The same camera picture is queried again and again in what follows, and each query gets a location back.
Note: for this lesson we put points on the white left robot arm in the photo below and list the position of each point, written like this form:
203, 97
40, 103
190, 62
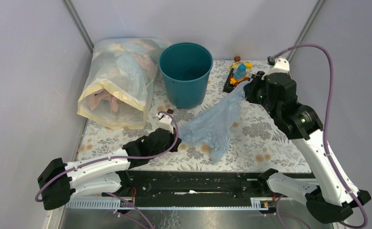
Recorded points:
60, 182

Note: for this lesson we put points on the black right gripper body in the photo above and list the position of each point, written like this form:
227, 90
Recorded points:
257, 93

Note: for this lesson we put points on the black chess board box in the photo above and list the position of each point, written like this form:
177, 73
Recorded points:
232, 83

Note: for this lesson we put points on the large clear bag of trash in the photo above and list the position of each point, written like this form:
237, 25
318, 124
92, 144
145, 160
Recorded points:
121, 81

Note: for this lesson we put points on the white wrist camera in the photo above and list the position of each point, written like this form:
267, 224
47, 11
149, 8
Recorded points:
278, 65
165, 121

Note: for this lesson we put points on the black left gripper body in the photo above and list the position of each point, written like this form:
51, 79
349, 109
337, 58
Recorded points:
169, 145

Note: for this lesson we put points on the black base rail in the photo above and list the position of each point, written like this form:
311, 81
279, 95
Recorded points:
186, 189

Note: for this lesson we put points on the light blue plastic bag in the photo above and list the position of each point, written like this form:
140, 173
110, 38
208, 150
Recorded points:
212, 126

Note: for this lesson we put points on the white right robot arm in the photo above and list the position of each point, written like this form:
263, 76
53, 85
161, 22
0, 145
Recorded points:
334, 196

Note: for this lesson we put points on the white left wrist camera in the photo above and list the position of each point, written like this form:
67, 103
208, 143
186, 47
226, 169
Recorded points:
165, 121

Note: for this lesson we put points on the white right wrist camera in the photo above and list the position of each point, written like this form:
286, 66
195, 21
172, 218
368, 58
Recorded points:
278, 65

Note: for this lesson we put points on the colourful toy block vehicle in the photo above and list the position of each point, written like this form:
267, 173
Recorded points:
242, 69

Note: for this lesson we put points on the teal plastic trash bin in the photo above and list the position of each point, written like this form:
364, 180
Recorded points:
186, 67

